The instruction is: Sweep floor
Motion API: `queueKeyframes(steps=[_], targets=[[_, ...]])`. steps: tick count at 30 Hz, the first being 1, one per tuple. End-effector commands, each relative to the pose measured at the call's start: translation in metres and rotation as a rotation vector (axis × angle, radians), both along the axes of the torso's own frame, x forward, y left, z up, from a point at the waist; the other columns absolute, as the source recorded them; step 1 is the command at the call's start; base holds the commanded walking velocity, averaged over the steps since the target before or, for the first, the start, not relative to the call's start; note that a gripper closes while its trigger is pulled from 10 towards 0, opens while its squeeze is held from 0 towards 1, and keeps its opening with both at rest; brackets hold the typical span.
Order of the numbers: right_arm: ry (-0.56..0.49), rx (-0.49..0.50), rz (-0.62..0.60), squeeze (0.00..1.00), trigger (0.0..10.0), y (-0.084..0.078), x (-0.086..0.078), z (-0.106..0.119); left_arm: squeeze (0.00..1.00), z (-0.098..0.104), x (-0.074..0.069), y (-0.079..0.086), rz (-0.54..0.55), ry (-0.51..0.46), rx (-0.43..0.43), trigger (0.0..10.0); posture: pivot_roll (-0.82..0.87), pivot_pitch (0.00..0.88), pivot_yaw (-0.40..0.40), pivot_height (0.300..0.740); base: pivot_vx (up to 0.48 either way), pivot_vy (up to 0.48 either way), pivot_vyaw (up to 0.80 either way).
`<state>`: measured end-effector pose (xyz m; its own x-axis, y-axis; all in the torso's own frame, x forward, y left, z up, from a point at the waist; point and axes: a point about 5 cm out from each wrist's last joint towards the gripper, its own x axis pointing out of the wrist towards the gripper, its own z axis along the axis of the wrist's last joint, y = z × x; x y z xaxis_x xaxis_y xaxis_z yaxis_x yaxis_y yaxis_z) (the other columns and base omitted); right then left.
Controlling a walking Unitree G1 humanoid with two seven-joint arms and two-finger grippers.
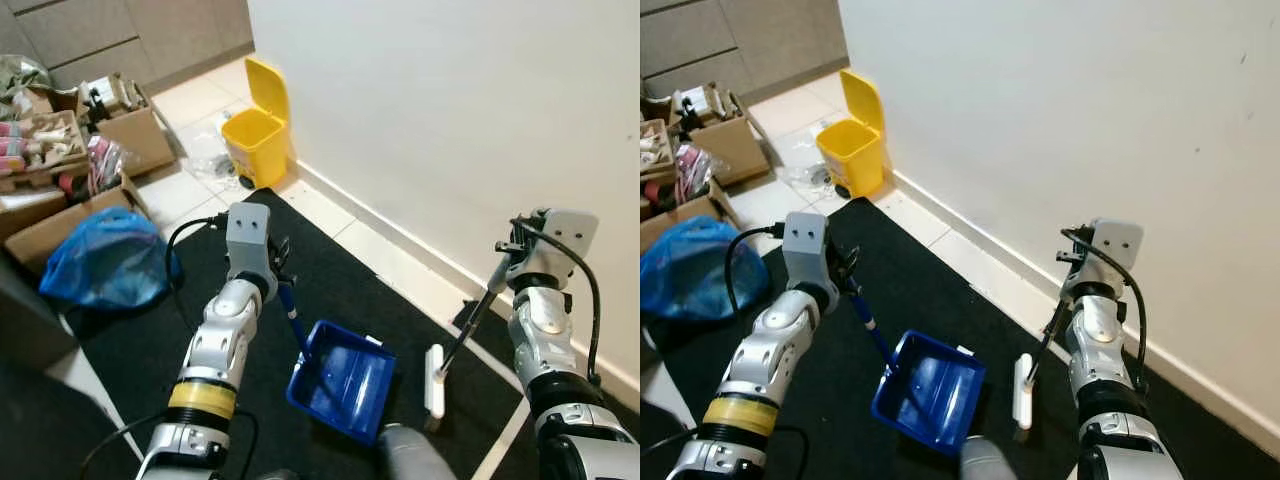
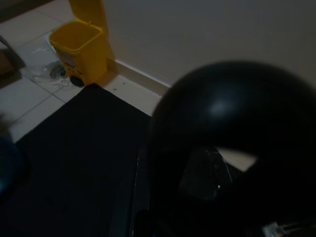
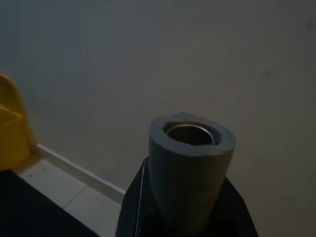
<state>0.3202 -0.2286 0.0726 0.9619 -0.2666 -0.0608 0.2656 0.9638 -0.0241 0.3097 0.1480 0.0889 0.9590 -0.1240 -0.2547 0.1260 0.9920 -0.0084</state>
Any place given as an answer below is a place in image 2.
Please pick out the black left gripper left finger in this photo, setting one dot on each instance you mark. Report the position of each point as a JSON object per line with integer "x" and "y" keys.
{"x": 138, "y": 197}

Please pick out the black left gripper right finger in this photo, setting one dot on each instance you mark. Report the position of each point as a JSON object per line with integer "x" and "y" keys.
{"x": 205, "y": 175}

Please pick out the black floor mat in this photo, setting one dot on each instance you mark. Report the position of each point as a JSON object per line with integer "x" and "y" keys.
{"x": 79, "y": 160}

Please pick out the round metal floor drain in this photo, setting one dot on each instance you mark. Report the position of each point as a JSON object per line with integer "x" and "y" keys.
{"x": 57, "y": 71}

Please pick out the black rounded robot shell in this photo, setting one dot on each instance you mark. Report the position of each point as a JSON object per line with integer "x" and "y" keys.
{"x": 234, "y": 111}

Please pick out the white baseboard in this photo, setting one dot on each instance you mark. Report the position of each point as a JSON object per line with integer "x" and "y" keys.
{"x": 140, "y": 76}

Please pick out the yellow plastic pedal bin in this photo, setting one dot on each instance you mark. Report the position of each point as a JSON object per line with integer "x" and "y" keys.
{"x": 86, "y": 54}

